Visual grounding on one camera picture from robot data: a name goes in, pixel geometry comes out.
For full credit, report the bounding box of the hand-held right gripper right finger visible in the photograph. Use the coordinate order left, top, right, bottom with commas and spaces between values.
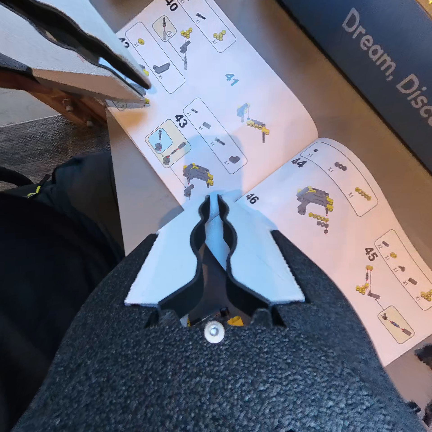
217, 195, 306, 306

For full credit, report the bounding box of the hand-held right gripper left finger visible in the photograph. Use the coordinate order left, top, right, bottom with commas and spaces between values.
125, 195, 211, 307

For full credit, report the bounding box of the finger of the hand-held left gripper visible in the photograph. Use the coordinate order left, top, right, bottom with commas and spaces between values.
7, 0, 152, 90
0, 13, 151, 105

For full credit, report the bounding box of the instruction booklet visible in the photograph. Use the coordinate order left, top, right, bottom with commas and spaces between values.
105, 0, 432, 367

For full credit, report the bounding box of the wooden beam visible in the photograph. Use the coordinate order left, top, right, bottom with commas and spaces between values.
0, 78, 109, 127

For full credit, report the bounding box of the person's blue trouser leg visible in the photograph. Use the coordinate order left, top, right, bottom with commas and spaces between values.
32, 152, 125, 260

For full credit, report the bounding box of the pile of loose brick parts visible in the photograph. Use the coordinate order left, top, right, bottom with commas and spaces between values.
405, 344, 432, 417

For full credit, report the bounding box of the open blue cardboard box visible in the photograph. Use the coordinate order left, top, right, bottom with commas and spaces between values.
277, 0, 432, 176

